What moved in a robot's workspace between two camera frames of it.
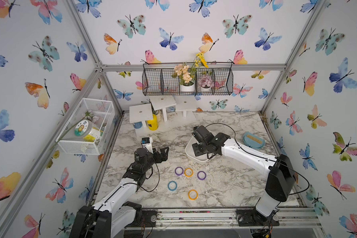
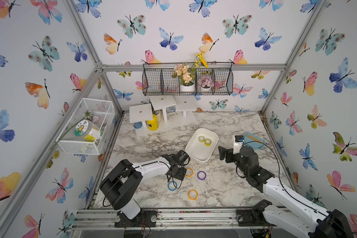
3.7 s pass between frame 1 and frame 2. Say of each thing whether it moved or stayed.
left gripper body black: moved
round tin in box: stayed
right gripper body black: moved
